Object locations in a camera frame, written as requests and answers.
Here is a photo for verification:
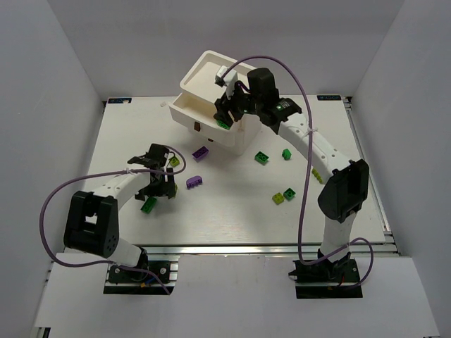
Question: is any lime square lego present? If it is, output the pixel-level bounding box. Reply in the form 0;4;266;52
271;192;285;205

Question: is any small green lego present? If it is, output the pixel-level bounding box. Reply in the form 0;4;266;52
282;149;292;161

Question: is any lime long lego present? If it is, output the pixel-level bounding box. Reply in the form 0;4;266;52
311;168;323;184

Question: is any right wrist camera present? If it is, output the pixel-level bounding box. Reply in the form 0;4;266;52
214;65;240;108

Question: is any green square lego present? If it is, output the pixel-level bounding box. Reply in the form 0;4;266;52
283;188;296;201

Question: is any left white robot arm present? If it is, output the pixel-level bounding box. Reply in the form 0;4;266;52
63;144;176;269

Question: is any left blue label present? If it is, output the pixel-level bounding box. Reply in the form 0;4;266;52
107;98;132;104

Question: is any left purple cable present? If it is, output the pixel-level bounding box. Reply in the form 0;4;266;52
40;149;187;295

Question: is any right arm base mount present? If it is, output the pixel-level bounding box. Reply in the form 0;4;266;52
288;254;363;299

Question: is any white drawer cabinet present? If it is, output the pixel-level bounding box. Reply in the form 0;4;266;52
169;50;261;155

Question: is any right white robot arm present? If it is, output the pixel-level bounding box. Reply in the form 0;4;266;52
214;66;369;265

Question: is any purple rounded lego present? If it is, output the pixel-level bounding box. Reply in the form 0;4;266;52
185;175;203;189

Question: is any right blue label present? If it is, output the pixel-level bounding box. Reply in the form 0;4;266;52
316;94;342;101

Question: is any dark green long lego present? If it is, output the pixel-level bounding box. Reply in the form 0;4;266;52
140;196;158;214

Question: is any purple cable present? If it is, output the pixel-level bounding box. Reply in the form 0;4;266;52
40;149;187;295
225;55;375;290

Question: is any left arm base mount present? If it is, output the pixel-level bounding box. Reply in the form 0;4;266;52
103;258;178;296

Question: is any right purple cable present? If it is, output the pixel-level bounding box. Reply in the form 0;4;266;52
225;55;375;290

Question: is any purple rectangular lego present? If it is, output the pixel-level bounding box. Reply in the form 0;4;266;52
192;146;209;162

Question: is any blue label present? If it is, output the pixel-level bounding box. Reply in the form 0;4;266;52
107;98;132;104
316;94;342;101

